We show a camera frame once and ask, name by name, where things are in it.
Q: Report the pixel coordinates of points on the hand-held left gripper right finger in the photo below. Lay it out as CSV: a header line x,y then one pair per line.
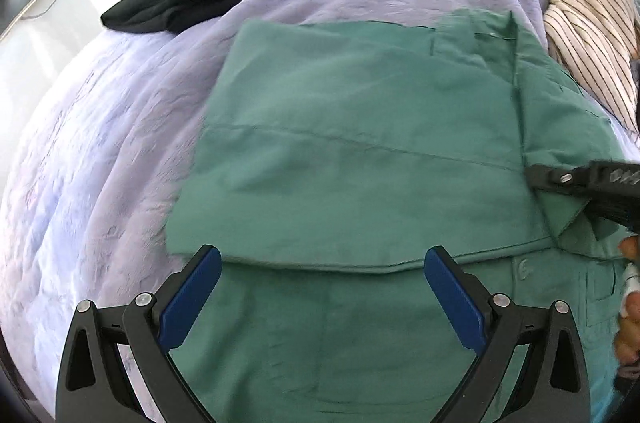
x,y
457,298

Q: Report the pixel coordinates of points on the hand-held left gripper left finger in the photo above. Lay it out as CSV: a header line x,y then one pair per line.
x,y
192,293

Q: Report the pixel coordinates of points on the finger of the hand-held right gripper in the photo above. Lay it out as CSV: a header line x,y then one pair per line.
x,y
557,177

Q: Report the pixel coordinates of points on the green shirt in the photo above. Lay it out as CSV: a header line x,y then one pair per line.
x,y
360,143

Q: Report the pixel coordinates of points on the person's right hand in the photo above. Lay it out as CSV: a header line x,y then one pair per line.
x,y
630,247

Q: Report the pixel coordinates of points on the beige striped garment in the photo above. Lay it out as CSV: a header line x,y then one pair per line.
x,y
595,23

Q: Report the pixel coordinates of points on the lavender plush blanket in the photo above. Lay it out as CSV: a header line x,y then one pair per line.
x,y
115,128

